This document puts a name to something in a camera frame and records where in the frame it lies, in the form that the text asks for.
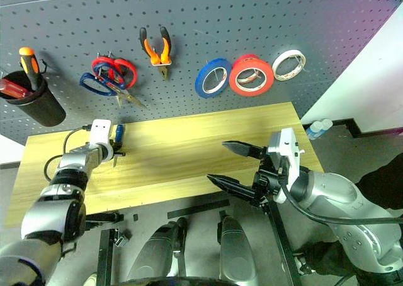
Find black metal table frame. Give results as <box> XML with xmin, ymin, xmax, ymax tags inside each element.
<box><xmin>84</xmin><ymin>200</ymin><xmax>305</xmax><ymax>286</ymax></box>

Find orange black screwdriver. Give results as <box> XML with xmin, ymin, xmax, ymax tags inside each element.
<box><xmin>18</xmin><ymin>46</ymin><xmax>43</xmax><ymax>91</ymax></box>

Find dark grey pegboard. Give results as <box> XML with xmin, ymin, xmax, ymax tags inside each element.
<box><xmin>0</xmin><ymin>0</ymin><xmax>403</xmax><ymax>145</ymax></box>

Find wide red tape roll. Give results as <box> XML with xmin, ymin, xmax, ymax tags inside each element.
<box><xmin>229</xmin><ymin>59</ymin><xmax>275</xmax><ymax>97</ymax></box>

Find red handled scissors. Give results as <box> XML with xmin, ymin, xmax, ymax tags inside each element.
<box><xmin>91</xmin><ymin>56</ymin><xmax>139</xmax><ymax>109</ymax></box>

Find blue tape roll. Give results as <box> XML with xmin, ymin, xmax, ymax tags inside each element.
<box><xmin>194</xmin><ymin>58</ymin><xmax>233</xmax><ymax>100</ymax></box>

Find red handled screwdriver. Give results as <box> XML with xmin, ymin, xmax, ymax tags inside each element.
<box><xmin>0</xmin><ymin>77</ymin><xmax>32</xmax><ymax>100</ymax></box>

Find silver left robot leg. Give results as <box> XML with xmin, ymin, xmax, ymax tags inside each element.
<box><xmin>125</xmin><ymin>218</ymin><xmax>188</xmax><ymax>280</ymax></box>

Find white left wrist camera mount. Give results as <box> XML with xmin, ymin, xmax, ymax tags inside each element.
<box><xmin>88</xmin><ymin>118</ymin><xmax>115</xmax><ymax>163</ymax></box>

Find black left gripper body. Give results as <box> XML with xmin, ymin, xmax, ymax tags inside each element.
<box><xmin>108</xmin><ymin>139</ymin><xmax>124</xmax><ymax>155</ymax></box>

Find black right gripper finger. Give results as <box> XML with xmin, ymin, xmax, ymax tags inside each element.
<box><xmin>207</xmin><ymin>173</ymin><xmax>258</xmax><ymax>205</ymax></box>
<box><xmin>222</xmin><ymin>140</ymin><xmax>269</xmax><ymax>160</ymax></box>

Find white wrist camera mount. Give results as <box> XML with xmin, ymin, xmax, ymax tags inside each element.
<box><xmin>267</xmin><ymin>127</ymin><xmax>311</xmax><ymax>204</ymax></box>
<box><xmin>88</xmin><ymin>118</ymin><xmax>115</xmax><ymax>163</ymax></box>

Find blue handled scissors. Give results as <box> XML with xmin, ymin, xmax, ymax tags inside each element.
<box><xmin>79</xmin><ymin>68</ymin><xmax>148</xmax><ymax>110</ymax></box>

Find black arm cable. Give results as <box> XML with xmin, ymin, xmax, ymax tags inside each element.
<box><xmin>43</xmin><ymin>125</ymin><xmax>93</xmax><ymax>183</ymax></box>
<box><xmin>278</xmin><ymin>159</ymin><xmax>403</xmax><ymax>227</ymax></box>

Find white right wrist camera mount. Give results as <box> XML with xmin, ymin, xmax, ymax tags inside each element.
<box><xmin>267</xmin><ymin>127</ymin><xmax>311</xmax><ymax>204</ymax></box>

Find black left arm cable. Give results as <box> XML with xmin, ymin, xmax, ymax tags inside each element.
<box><xmin>43</xmin><ymin>125</ymin><xmax>93</xmax><ymax>183</ymax></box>

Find white tape roll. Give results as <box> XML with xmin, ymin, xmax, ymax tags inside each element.
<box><xmin>271</xmin><ymin>49</ymin><xmax>307</xmax><ymax>81</ymax></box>

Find silver right robot leg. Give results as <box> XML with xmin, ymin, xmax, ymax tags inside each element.
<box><xmin>217</xmin><ymin>215</ymin><xmax>259</xmax><ymax>282</ymax></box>

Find dark rounded robot shape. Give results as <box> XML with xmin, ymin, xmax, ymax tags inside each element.
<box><xmin>119</xmin><ymin>276</ymin><xmax>240</xmax><ymax>286</ymax></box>

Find blue handled small tool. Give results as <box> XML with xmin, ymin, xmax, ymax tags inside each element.
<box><xmin>112</xmin><ymin>124</ymin><xmax>125</xmax><ymax>168</ymax></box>

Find silver robot leg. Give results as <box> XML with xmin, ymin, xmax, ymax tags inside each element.
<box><xmin>217</xmin><ymin>215</ymin><xmax>259</xmax><ymax>282</ymax></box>
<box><xmin>125</xmin><ymin>218</ymin><xmax>188</xmax><ymax>280</ymax></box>

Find silver metal bracket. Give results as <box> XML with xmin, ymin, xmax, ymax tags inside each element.
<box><xmin>115</xmin><ymin>231</ymin><xmax>132</xmax><ymax>248</ymax></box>

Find orange black pliers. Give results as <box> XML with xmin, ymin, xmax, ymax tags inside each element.
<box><xmin>139</xmin><ymin>26</ymin><xmax>173</xmax><ymax>81</ymax></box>

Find black cup holder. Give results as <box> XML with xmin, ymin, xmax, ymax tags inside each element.
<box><xmin>0</xmin><ymin>70</ymin><xmax>67</xmax><ymax>128</ymax></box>

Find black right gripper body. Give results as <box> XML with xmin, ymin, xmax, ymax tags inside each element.
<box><xmin>251</xmin><ymin>153</ymin><xmax>285</xmax><ymax>209</ymax></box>

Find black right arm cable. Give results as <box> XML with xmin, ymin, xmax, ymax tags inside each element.
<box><xmin>278</xmin><ymin>159</ymin><xmax>403</xmax><ymax>227</ymax></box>

